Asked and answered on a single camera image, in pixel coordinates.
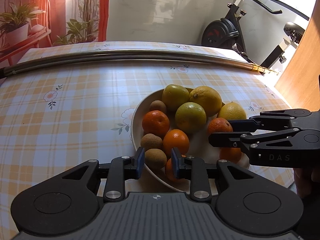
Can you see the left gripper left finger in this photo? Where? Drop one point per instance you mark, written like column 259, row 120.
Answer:
column 71, row 200

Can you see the yellow green apple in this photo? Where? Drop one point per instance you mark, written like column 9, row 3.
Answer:
column 174, row 96

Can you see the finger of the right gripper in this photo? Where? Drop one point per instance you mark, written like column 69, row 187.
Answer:
column 247, row 125
column 225, row 139

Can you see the wooden board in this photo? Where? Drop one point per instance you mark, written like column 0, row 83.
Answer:
column 299, row 84

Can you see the long metal pole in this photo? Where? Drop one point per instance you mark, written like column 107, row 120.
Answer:
column 130, row 54

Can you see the person's right hand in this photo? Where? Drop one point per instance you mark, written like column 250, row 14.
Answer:
column 307, row 181

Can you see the black exercise bike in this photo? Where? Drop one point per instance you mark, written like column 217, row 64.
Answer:
column 253, row 37

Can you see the orange mandarin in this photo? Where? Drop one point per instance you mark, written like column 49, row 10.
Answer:
column 219, row 125
column 176, row 138
column 156, row 122
column 230, row 154
column 169, row 172

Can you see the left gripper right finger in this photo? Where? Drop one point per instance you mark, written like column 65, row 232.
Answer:
column 242, row 200

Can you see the printed backdrop curtain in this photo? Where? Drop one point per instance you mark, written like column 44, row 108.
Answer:
column 28, row 24

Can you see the yellow lemon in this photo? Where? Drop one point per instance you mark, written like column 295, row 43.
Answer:
column 232, row 111
column 208, row 98

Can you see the green yellow citrus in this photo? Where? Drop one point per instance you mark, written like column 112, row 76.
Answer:
column 190, row 117

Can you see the brown longan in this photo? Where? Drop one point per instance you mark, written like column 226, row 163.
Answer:
column 150, row 141
column 158, row 105
column 155, row 158

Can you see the orange mandarin top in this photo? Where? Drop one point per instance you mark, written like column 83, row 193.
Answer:
column 169, row 172

